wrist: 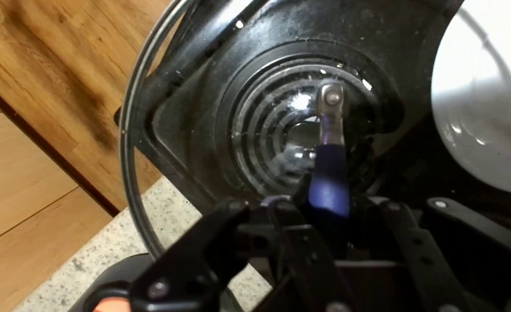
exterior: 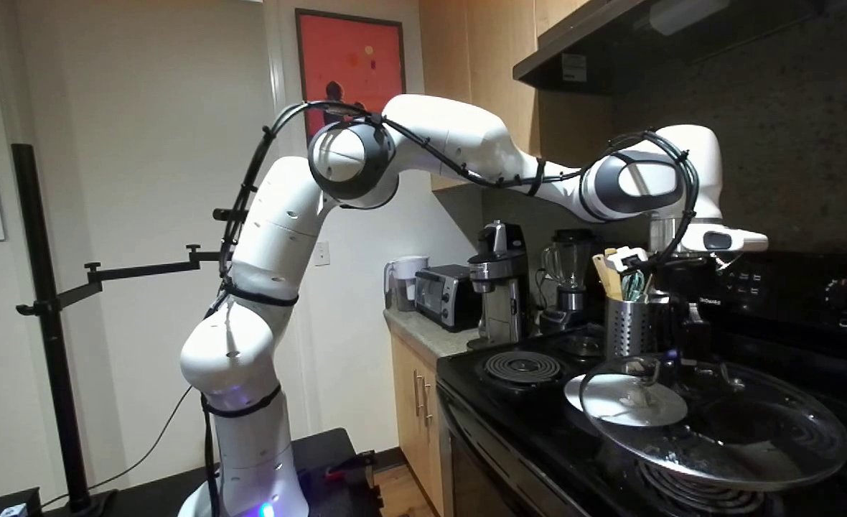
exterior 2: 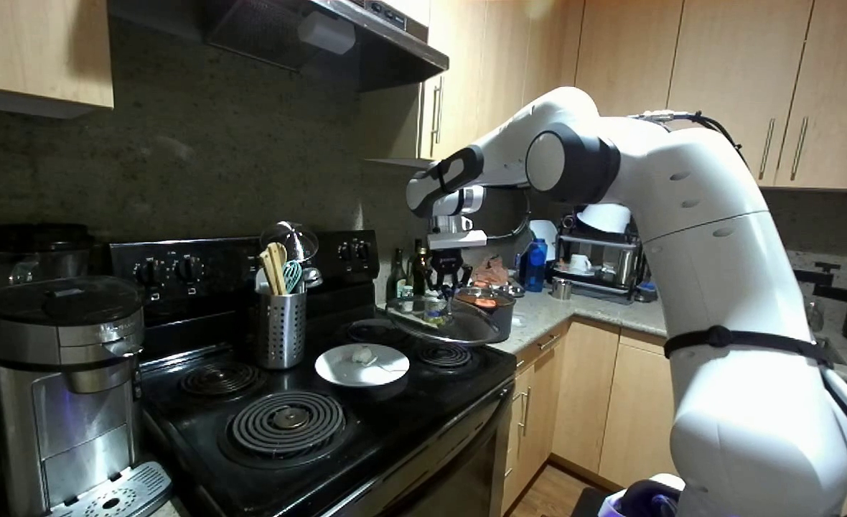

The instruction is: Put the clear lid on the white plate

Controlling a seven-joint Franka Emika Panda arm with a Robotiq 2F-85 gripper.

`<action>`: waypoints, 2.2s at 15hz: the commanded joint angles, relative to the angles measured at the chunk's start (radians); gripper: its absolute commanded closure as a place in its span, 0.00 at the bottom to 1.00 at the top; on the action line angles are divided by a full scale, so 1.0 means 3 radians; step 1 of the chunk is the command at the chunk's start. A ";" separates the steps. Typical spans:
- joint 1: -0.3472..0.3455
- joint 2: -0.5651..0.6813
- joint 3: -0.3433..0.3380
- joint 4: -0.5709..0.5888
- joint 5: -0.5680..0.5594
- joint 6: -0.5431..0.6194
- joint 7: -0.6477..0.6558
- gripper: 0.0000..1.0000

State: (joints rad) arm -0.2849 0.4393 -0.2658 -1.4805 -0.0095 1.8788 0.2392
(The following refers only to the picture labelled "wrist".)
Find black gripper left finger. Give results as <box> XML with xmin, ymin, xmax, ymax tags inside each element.
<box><xmin>128</xmin><ymin>195</ymin><xmax>352</xmax><ymax>312</ymax></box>

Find grey granite countertop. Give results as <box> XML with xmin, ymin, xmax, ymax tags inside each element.
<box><xmin>10</xmin><ymin>173</ymin><xmax>270</xmax><ymax>312</ymax></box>

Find wooden lower cabinets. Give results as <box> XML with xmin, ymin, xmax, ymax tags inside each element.
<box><xmin>0</xmin><ymin>74</ymin><xmax>123</xmax><ymax>312</ymax></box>

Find black electric stove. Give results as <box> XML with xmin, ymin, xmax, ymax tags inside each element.
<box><xmin>114</xmin><ymin>0</ymin><xmax>511</xmax><ymax>273</ymax></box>

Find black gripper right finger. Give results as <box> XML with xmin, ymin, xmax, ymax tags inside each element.
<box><xmin>372</xmin><ymin>194</ymin><xmax>511</xmax><ymax>312</ymax></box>

